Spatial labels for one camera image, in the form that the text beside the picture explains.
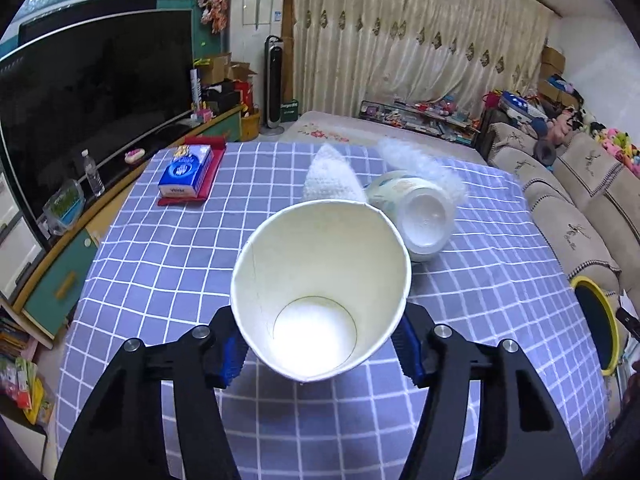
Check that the hanging artificial flower bunch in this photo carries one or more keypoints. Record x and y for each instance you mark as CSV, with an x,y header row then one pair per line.
x,y
212,2

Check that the white paper cup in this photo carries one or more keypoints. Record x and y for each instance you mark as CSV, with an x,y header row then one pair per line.
x,y
320,270

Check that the green and yellow television cabinet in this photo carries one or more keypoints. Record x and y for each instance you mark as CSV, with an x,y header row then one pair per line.
x,y
55,280

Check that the pile of plush toys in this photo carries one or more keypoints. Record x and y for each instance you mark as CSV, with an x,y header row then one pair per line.
x,y
610,140

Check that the yellow bucket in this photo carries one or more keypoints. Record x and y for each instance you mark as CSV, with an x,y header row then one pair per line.
x,y
250,125

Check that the clear plastic bag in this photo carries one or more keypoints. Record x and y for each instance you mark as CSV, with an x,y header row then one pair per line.
x,y
425,160

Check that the beige embroidered sofa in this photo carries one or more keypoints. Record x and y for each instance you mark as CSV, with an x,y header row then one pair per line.
x,y
565,220

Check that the blue tissue pack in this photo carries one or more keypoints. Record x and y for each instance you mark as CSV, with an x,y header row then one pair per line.
x,y
185,170

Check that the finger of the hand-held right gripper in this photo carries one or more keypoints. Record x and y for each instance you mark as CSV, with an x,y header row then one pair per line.
x,y
629,321

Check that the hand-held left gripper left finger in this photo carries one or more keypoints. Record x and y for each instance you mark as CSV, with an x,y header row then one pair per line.
x,y
230,355

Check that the cluttered glass coffee table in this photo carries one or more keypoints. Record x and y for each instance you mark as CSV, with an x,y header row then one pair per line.
x,y
420,120

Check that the white printed tube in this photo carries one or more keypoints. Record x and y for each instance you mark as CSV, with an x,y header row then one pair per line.
x,y
196,90

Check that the stack of cardboard boxes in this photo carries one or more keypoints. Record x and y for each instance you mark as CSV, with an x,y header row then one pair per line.
x,y
552,72

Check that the large white plastic jar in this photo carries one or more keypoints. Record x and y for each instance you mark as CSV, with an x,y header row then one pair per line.
x,y
420,220

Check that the white plastic drawer unit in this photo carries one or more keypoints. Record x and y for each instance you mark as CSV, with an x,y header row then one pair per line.
x,y
15,240

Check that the tall brown cardboard sheet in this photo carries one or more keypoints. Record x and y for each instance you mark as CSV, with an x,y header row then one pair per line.
x,y
288,55

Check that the clear glass bowl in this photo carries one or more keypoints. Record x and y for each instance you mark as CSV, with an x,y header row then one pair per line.
x,y
62,207

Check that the blue checked tablecloth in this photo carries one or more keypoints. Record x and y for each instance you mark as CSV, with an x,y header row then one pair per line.
x,y
165,270

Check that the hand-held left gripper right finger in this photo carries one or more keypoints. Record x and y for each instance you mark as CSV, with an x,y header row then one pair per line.
x,y
407,355

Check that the shelf of books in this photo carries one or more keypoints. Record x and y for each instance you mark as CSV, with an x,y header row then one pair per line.
x,y
22,375

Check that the dark round cushion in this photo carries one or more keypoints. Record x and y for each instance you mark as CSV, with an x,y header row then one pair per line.
x,y
544,151

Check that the pink and white soap dish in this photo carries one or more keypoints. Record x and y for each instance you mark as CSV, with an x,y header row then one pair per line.
x,y
135,155

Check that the pile of colourful bags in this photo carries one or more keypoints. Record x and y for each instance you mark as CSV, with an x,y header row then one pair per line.
x,y
515,105

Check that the large black television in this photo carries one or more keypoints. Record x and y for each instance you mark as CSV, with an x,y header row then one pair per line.
x,y
85,105

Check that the white standing air conditioner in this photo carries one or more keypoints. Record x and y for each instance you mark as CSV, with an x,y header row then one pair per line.
x,y
255,25

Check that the red box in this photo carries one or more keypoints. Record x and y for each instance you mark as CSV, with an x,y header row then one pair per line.
x,y
244,94

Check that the black tower fan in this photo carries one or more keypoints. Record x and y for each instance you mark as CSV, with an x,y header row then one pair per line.
x,y
272,85

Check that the small pink box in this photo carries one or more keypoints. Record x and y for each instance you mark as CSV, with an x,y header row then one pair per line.
x,y
202,114

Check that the green printed box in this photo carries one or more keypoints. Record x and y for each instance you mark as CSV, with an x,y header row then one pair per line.
x,y
290,110

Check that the white knitted cloth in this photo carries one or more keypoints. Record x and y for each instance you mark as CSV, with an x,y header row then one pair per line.
x,y
332,175

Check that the cream embroidered curtain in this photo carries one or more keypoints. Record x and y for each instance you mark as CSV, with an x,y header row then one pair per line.
x,y
415,40

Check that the black bin yellow rim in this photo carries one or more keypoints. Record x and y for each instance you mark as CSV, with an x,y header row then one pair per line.
x,y
595,325

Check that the open cardboard boxes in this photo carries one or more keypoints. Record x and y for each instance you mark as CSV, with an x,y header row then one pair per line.
x,y
225,67

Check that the clear water bottle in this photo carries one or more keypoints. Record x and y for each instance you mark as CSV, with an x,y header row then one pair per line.
x,y
93,175

